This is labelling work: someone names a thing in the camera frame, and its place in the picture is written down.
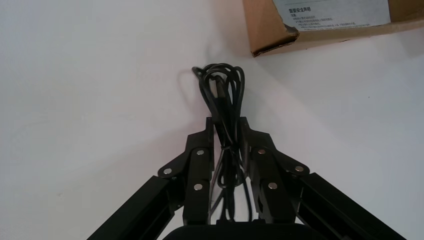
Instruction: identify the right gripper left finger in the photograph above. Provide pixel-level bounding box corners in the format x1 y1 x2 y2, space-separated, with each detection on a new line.
86 116 216 240

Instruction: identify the black mouse with thin cable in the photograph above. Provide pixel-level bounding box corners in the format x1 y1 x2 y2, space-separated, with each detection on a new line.
191 62 254 226

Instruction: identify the brown cardboard storage box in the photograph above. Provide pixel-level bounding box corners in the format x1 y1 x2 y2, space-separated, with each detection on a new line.
242 0 424 58

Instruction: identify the white printed instruction sheet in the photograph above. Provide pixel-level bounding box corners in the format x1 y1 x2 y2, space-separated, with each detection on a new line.
272 0 392 32

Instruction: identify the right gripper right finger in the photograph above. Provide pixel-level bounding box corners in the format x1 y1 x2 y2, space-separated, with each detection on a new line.
239 116 408 240

